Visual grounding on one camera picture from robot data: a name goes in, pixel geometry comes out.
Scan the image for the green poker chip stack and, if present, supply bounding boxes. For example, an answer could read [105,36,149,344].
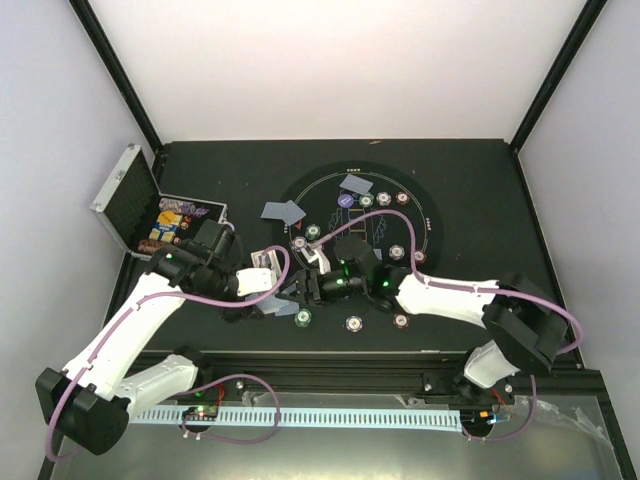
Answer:
[294,308,313,328]

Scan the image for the base circuit board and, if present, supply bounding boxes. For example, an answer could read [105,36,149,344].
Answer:
[460,410,511,425]
[182,405,219,421]

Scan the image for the black aluminium rail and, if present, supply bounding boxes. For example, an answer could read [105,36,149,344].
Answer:
[196,352,465,394]

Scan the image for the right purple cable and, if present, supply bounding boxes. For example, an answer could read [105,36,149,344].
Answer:
[309,209,584,445]

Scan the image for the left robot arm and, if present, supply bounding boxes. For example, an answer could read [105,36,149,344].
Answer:
[35,220,277,461]

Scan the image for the purple round button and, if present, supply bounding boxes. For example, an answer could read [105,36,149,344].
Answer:
[337,194,355,209]

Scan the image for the red brown poker chip stack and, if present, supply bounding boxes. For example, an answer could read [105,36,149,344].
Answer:
[393,314,409,329]

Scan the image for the round black poker mat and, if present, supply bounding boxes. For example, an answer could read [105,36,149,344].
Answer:
[275,162,444,309]

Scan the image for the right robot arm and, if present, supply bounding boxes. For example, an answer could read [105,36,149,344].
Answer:
[278,235,568,404]

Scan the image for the aluminium poker chip case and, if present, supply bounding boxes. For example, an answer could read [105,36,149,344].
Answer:
[90,144,228,260]

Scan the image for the purple cable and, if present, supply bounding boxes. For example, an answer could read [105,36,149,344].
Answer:
[309,209,584,445]
[44,244,292,461]

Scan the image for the left base circuit board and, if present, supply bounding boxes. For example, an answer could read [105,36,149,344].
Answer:
[182,405,219,421]

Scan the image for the right base circuit board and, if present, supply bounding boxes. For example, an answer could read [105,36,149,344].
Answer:
[460,410,511,425]

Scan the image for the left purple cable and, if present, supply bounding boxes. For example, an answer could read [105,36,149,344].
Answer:
[44,244,292,461]

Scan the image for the blue playing card deck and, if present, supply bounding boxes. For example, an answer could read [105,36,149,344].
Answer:
[256,296,298,317]

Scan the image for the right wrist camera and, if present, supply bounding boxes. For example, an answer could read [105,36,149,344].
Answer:
[301,245,331,275]

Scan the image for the blue white poker chip stack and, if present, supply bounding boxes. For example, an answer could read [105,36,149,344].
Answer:
[345,316,363,333]

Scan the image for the white slotted cable duct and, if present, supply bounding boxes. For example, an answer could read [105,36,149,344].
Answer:
[132,405,462,433]

